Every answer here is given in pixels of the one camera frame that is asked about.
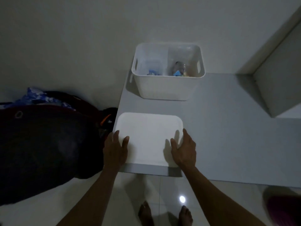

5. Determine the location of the person's left hand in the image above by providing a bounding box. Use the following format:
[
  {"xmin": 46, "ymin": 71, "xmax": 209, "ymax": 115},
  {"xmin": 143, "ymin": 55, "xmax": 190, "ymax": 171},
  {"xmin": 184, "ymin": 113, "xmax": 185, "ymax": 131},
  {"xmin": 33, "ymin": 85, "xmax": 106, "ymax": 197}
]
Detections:
[{"xmin": 103, "ymin": 130, "xmax": 130, "ymax": 171}]

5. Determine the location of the person's right hand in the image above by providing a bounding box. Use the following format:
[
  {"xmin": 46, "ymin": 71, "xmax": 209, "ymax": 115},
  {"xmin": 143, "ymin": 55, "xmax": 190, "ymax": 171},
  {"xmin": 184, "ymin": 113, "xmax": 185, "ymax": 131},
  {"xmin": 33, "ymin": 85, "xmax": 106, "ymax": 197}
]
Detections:
[{"xmin": 170, "ymin": 128, "xmax": 197, "ymax": 171}]

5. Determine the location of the white plastic bin lid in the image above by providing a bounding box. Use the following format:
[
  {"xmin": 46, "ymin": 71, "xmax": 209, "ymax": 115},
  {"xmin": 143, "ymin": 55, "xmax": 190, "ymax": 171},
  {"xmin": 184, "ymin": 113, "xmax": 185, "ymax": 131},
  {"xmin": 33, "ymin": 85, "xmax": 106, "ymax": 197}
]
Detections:
[{"xmin": 113, "ymin": 112, "xmax": 184, "ymax": 168}]

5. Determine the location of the person's right forearm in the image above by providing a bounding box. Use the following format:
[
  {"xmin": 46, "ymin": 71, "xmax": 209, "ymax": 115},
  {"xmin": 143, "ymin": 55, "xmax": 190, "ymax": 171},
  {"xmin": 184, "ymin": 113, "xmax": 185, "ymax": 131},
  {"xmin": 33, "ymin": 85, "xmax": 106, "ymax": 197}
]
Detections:
[{"xmin": 181, "ymin": 166, "xmax": 267, "ymax": 226}]

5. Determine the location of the person's left forearm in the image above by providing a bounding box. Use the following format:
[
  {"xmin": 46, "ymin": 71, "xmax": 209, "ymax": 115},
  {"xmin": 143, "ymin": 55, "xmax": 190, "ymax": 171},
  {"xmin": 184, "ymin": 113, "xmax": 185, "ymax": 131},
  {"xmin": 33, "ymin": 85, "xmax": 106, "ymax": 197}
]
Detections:
[{"xmin": 56, "ymin": 166, "xmax": 127, "ymax": 226}]

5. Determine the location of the white plastic storage bin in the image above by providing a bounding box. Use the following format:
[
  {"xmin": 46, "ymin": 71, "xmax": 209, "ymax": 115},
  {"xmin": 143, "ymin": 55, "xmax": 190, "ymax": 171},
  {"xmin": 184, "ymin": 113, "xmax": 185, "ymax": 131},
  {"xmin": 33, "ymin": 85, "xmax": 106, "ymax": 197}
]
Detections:
[{"xmin": 131, "ymin": 42, "xmax": 206, "ymax": 101}]

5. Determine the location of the large black bag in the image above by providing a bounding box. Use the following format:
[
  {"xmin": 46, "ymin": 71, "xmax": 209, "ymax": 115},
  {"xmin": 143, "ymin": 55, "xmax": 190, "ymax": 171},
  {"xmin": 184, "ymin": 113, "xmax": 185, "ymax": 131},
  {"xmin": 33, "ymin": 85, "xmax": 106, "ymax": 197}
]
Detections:
[{"xmin": 0, "ymin": 91, "xmax": 118, "ymax": 206}]

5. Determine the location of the person's right foot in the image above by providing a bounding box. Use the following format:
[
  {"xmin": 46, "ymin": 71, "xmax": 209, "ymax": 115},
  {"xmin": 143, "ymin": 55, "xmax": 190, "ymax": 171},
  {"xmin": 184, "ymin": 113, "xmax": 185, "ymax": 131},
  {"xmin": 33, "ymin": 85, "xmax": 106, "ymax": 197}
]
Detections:
[{"xmin": 178, "ymin": 205, "xmax": 194, "ymax": 226}]

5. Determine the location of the person's foot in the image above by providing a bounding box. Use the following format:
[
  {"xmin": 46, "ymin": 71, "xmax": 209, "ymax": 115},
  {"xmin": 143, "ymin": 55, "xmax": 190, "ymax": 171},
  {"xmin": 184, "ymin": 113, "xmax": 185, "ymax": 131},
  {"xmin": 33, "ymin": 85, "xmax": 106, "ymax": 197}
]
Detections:
[
  {"xmin": 178, "ymin": 205, "xmax": 194, "ymax": 226},
  {"xmin": 138, "ymin": 201, "xmax": 155, "ymax": 226}
]

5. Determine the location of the person's left foot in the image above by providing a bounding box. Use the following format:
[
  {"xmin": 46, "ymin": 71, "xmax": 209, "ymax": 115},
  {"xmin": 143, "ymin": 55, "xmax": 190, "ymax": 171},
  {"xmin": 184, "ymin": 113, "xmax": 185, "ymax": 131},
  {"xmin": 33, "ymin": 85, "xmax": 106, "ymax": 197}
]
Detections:
[{"xmin": 138, "ymin": 201, "xmax": 155, "ymax": 226}]

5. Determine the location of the blue patterned cloth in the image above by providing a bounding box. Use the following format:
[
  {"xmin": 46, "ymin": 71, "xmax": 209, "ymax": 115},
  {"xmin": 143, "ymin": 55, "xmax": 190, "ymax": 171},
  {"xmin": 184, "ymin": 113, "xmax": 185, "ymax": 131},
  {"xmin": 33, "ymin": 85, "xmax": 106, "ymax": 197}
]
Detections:
[{"xmin": 0, "ymin": 87, "xmax": 76, "ymax": 111}]

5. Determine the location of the white cabinet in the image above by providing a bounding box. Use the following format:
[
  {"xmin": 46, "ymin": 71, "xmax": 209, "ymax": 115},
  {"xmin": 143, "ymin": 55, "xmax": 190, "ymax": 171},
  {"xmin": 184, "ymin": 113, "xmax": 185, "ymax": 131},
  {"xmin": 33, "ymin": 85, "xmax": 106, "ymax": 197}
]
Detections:
[{"xmin": 237, "ymin": 6, "xmax": 301, "ymax": 119}]

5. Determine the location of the maroon round object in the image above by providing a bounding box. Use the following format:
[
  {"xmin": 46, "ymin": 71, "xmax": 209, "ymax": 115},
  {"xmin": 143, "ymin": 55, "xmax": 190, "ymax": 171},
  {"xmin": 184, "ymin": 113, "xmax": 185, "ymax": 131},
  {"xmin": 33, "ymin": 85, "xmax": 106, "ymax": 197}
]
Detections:
[{"xmin": 263, "ymin": 186, "xmax": 301, "ymax": 226}]

